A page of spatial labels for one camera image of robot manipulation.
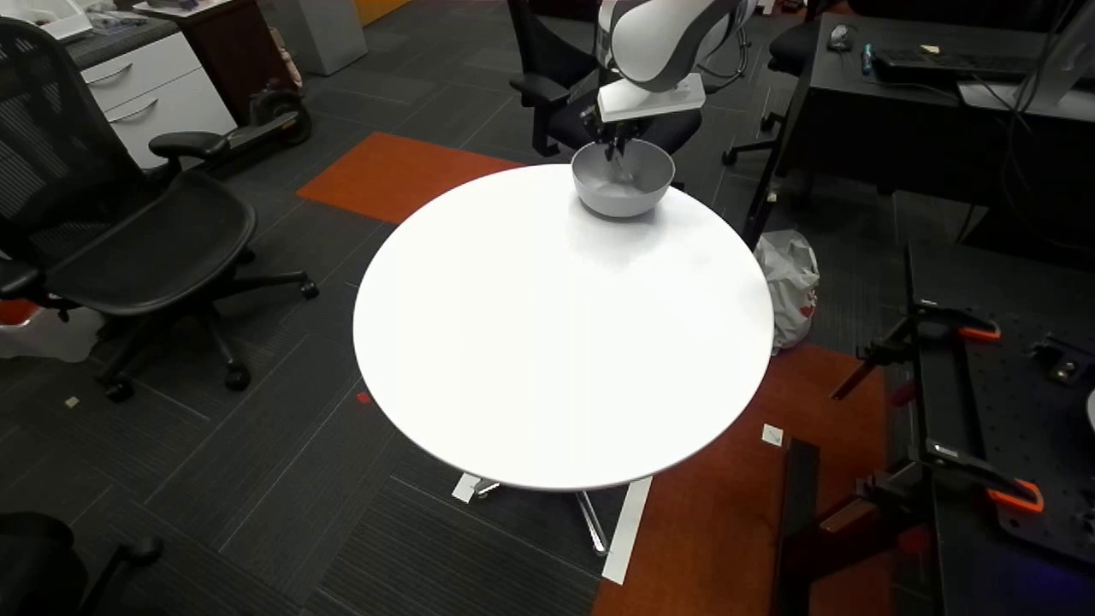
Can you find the black padded office chair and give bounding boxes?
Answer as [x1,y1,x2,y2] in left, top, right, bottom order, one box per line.
[503,0,704,162]

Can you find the orange handled bar clamp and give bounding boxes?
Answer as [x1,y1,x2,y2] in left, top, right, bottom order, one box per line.
[833,298,1005,404]
[856,439,1052,522]

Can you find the black mesh office chair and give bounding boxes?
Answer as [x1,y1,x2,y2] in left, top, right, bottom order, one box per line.
[0,14,323,404]

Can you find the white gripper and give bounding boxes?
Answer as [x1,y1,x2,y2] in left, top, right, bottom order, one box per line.
[583,73,709,164]

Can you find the black electric scooter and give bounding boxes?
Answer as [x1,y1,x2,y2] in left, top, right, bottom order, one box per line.
[199,86,316,177]

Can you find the white plastic bag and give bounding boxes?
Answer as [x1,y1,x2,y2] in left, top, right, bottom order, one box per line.
[754,226,826,357]

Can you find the metal table base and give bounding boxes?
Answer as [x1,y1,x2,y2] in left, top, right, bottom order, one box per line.
[447,470,658,589]

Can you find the black workbench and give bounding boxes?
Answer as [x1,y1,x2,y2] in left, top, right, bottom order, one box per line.
[900,241,1095,616]

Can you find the black chair with castor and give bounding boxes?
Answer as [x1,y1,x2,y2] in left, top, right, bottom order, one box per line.
[0,511,168,616]

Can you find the black office desk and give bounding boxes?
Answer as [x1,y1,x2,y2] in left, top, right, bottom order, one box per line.
[740,9,1095,273]

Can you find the white round table top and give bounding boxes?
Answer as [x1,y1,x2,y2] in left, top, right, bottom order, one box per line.
[348,162,776,494]

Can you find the white drawer cabinet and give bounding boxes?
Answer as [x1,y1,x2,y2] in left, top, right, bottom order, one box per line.
[79,29,241,173]

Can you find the white box with red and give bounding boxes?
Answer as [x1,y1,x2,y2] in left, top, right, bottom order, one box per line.
[0,294,111,366]

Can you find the black keyboard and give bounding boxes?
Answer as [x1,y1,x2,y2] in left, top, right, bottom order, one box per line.
[870,45,1048,90]

